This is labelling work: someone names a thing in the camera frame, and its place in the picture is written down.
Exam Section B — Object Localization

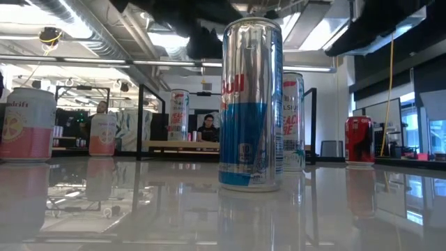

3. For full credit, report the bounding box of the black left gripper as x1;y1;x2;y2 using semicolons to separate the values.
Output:
153;0;245;60

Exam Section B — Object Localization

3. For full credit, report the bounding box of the white slim energy drink can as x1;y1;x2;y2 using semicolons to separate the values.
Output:
167;89;191;142
282;72;307;172

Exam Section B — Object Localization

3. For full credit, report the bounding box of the silver blue energy drink can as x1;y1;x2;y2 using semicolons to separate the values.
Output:
218;16;285;193

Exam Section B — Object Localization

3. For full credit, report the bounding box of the pink white sparkling water can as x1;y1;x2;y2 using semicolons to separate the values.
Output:
89;113;118;157
0;86;58;164

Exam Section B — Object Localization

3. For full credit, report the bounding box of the red cola can black lettering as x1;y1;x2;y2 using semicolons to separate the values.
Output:
344;116;376;165

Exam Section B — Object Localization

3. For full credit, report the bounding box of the long white ceiling light bar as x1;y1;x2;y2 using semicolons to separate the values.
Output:
0;54;338;74

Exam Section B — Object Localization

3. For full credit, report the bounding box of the person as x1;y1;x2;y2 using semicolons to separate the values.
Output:
82;100;109;139
197;114;220;143

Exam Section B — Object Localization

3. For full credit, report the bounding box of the grey waste bin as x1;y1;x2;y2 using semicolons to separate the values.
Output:
320;139;344;158

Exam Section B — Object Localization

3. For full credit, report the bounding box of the black pegboard rack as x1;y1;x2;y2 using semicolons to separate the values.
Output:
374;123;403;158

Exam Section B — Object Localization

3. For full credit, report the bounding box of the wooden shelf with black frame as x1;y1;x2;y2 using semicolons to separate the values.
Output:
137;83;318;166

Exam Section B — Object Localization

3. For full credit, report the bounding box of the silver rectangular duct hood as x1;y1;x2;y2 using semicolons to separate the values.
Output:
299;0;428;56

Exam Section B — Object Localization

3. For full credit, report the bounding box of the black ceiling camera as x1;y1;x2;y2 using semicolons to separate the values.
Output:
38;26;63;46

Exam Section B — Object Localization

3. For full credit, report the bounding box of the grey board with black frame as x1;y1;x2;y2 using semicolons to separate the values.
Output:
352;97;403;154

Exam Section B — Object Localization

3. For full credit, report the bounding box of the yellow hanging cable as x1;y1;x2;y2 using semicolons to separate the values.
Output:
379;33;394;158

